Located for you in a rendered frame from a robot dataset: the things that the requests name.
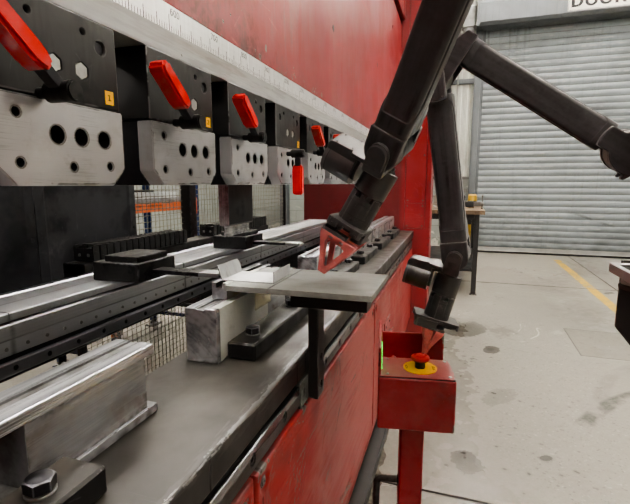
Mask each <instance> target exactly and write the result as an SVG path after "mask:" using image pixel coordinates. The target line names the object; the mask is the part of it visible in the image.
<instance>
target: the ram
mask: <svg viewBox="0 0 630 504"><path fill-rule="evenodd" d="M46 1H49V2H51V3H53V4H55V5H58V6H60V7H62V8H64V9H67V10H69V11H71V12H73V13H76V14H78V15H80V16H82V17H85V18H87V19H89V20H91V21H93V22H96V23H98V24H100V25H102V26H105V27H107V28H109V29H111V30H113V32H114V44H115V48H118V47H128V46H137V45H147V46H149V47H152V48H154V49H156V50H158V51H161V52H163V53H165V54H167V55H170V56H172V57H174V58H176V59H179V60H181V61H183V62H185V63H188V64H190V65H192V66H194V67H196V68H199V69H201V70H203V71H205V72H208V73H210V74H211V82H223V81H228V82H230V83H232V84H235V85H237V86H239V87H241V88H243V89H246V90H248V91H250V92H252V93H255V94H257V95H259V96H261V97H264V98H265V103H277V104H279V105H282V106H284V107H286V108H288V109H291V110H293V111H295V112H297V113H299V114H300V117H308V118H311V119H313V120H315V121H317V122H320V123H322V124H324V127H325V126H329V127H331V128H333V129H335V130H338V131H340V132H341V133H345V134H347V135H350V136H352V137H354V138H356V139H358V140H360V141H362V142H364V143H365V141H366V138H367V136H366V135H364V134H362V133H360V132H359V131H357V130H355V129H353V128H351V127H349V126H347V125H345V124H343V123H342V122H340V121H338V120H336V119H334V118H332V117H330V116H328V115H327V114H325V113H323V112H321V111H319V110H317V109H315V108H313V107H312V106H310V105H308V104H306V103H304V102H302V101H300V100H298V99H297V98H295V97H293V96H291V95H289V94H287V93H285V92H283V91H281V90H280V89H278V88H276V87H274V86H272V85H270V84H268V83H266V82H265V81H263V80H261V79H259V78H257V77H255V76H253V75H251V74H250V73H248V72H246V71H244V70H242V69H240V68H238V67H236V66H235V65H233V64H231V63H229V62H227V61H225V60H223V59H221V58H219V57H218V56H216V55H214V54H212V53H210V52H208V51H206V50H204V49H203V48H201V47H199V46H197V45H195V44H193V43H191V42H189V41H188V40H186V39H184V38H182V37H180V36H178V35H176V34H174V33H173V32H171V31H169V30H167V29H165V28H163V27H161V26H159V25H157V24H156V23H154V22H152V21H150V20H148V19H146V18H144V17H142V16H141V15H139V14H137V13H135V12H133V11H131V10H129V9H127V8H126V7H124V6H122V5H120V4H118V3H116V2H114V1H112V0H46ZM163 1H164V2H166V3H167V4H169V5H171V6H172V7H174V8H175V9H177V10H179V11H180V12H182V13H183V14H185V15H187V16H188V17H190V18H191V19H193V20H195V21H196V22H198V23H199V24H201V25H203V26H204V27H206V28H208V29H209V30H211V31H212V32H214V33H216V34H217V35H219V36H220V37H222V38H224V39H225V40H227V41H228V42H230V43H232V44H233V45H235V46H236V47H238V48H240V49H241V50H243V51H244V52H246V53H248V54H249V55H251V56H252V57H254V58H256V59H257V60H259V61H260V62H262V63H264V64H265V65H267V66H268V67H270V68H272V69H273V70H275V71H276V72H278V73H280V74H281V75H283V76H285V77H286V78H288V79H289V80H291V81H293V82H294V83H296V84H297V85H299V86H301V87H302V88H304V89H305V90H307V91H309V92H310V93H312V94H313V95H315V96H317V97H318V98H320V99H321V100H323V101H325V102H326V103H328V104H329V105H331V106H333V107H334V108H336V109H337V110H339V111H341V112H342V113H344V114H345V115H347V116H349V117H350V118H352V119H354V120H355V121H357V122H358V123H360V124H362V125H363V126H365V127H366V128H368V129H370V127H371V125H372V124H373V123H374V122H375V121H376V118H377V115H378V113H379V110H380V107H381V105H382V103H383V101H384V99H385V97H386V96H387V94H388V92H389V89H390V87H391V84H392V82H393V79H394V76H395V73H396V71H397V68H398V65H399V62H400V59H401V45H402V23H401V20H400V17H399V14H398V11H397V8H396V5H395V2H394V0H163Z"/></svg>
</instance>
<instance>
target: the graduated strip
mask: <svg viewBox="0 0 630 504"><path fill-rule="evenodd" d="M112 1H114V2H116V3H118V4H120V5H122V6H124V7H126V8H127V9H129V10H131V11H133V12H135V13H137V14H139V15H141V16H142V17H144V18H146V19H148V20H150V21H152V22H154V23H156V24H157V25H159V26H161V27H163V28H165V29H167V30H169V31H171V32H173V33H174V34H176V35H178V36H180V37H182V38H184V39H186V40H188V41H189V42H191V43H193V44H195V45H197V46H199V47H201V48H203V49H204V50H206V51H208V52H210V53H212V54H214V55H216V56H218V57H219V58H221V59H223V60H225V61H227V62H229V63H231V64H233V65H235V66H236V67H238V68H240V69H242V70H244V71H246V72H248V73H250V74H251V75H253V76H255V77H257V78H259V79H261V80H263V81H265V82H266V83H268V84H270V85H272V86H274V87H276V88H278V89H280V90H281V91H283V92H285V93H287V94H289V95H291V96H293V97H295V98H297V99H298V100H300V101H302V102H304V103H306V104H308V105H310V106H312V107H313V108H315V109H317V110H319V111H321V112H323V113H325V114H327V115H328V116H330V117H332V118H334V119H336V120H338V121H340V122H342V123H343V124H345V125H347V126H349V127H351V128H353V129H355V130H357V131H359V132H360V133H362V134H364V135H366V136H367V135H368V133H369V130H370V129H368V128H366V127H365V126H363V125H362V124H360V123H358V122H357V121H355V120H354V119H352V118H350V117H349V116H347V115H345V114H344V113H342V112H341V111H339V110H337V109H336V108H334V107H333V106H331V105H329V104H328V103H326V102H325V101H323V100H321V99H320V98H318V97H317V96H315V95H313V94H312V93H310V92H309V91H307V90H305V89H304V88H302V87H301V86H299V85H297V84H296V83H294V82H293V81H291V80H289V79H288V78H286V77H285V76H283V75H281V74H280V73H278V72H276V71H275V70H273V69H272V68H270V67H268V66H267V65H265V64H264V63H262V62H260V61H259V60H257V59H256V58H254V57H252V56H251V55H249V54H248V53H246V52H244V51H243V50H241V49H240V48H238V47H236V46H235V45H233V44H232V43H230V42H228V41H227V40H225V39H224V38H222V37H220V36H219V35H217V34H216V33H214V32H212V31H211V30H209V29H208V28H206V27H204V26H203V25H201V24H199V23H198V22H196V21H195V20H193V19H191V18H190V17H188V16H187V15H185V14H183V13H182V12H180V11H179V10H177V9H175V8H174V7H172V6H171V5H169V4H167V3H166V2H164V1H163V0H112Z"/></svg>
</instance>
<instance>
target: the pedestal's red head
mask: <svg viewBox="0 0 630 504"><path fill-rule="evenodd" d="M382 337H383V339H382ZM382 342H383V351H382ZM422 342H423V337H422V333H412V332H391V331H382V320H379V360H378V401H377V427H378V428H387V429H400V430H412V431H425V432H437V433H450V434H453V433H454V425H455V406H456V386H457V383H456V378H455V375H454V373H453V370H452V367H451V365H450V362H449V360H443V352H444V336H443V337H442V338H441V339H440V340H439V341H437V342H436V343H435V344H434V345H433V346H432V347H431V348H430V350H429V351H428V352H427V355H428V356H429V357H430V360H429V362H428V363H431V364H433V365H435V366H436V367H437V371H436V372H435V373H433V374H428V375H419V374H414V373H410V372H408V371H406V370H405V369H404V368H403V365H404V364H405V363H406V362H409V361H413V360H412V359H411V355H412V354H414V353H422ZM381 354H382V369H381Z"/></svg>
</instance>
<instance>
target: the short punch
mask: <svg viewBox="0 0 630 504"><path fill-rule="evenodd" d="M218 199H219V225H220V226H224V237H228V236H233V235H237V234H241V233H245V232H249V222H252V221H253V199H252V185H218Z"/></svg>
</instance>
